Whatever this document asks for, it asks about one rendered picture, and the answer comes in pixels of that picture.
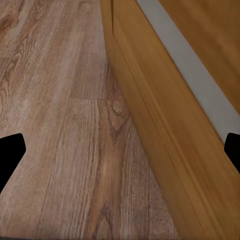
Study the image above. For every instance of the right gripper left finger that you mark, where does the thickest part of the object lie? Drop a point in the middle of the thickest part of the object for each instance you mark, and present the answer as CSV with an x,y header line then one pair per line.
x,y
12,149

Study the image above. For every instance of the door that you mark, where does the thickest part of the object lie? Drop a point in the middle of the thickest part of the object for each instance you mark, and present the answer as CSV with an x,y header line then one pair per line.
x,y
177,63

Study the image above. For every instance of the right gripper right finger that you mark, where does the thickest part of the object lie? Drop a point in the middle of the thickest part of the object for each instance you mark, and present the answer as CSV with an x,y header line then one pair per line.
x,y
232,149

